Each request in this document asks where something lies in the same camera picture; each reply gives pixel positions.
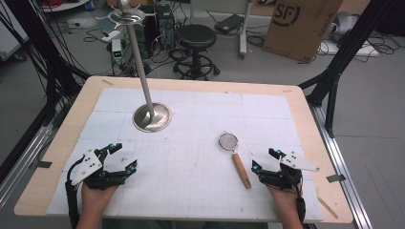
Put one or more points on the black round stool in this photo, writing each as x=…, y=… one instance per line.
x=196, y=35

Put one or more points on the black metal frame post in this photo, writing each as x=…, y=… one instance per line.
x=38, y=41
x=347, y=47

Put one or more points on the grey rounded appliance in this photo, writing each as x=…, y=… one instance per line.
x=345, y=24

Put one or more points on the black computer tower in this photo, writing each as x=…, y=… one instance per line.
x=165, y=25

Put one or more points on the white metal stand leg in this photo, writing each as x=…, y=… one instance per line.
x=244, y=31

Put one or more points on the white power strip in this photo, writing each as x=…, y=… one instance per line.
x=110, y=35

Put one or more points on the white gridded mat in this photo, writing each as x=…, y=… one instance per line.
x=191, y=178

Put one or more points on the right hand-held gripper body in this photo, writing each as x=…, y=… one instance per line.
x=286, y=178

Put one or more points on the person's left hand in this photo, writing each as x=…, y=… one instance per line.
x=95, y=200

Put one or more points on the flat black device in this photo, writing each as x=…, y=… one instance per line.
x=228, y=23

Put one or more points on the metal utensil rack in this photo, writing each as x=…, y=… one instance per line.
x=140, y=63

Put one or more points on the black tape piece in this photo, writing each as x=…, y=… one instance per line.
x=336, y=178
x=44, y=164

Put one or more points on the large cardboard box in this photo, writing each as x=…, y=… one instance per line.
x=296, y=31

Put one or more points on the brown tape piece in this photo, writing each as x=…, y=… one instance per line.
x=107, y=82

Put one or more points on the aluminium rail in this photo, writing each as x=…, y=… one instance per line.
x=22, y=162
x=337, y=159

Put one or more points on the white device with green display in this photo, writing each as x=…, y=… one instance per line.
x=117, y=51

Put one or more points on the person's right hand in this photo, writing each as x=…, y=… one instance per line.
x=286, y=200

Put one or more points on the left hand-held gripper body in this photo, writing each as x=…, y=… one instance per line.
x=89, y=165

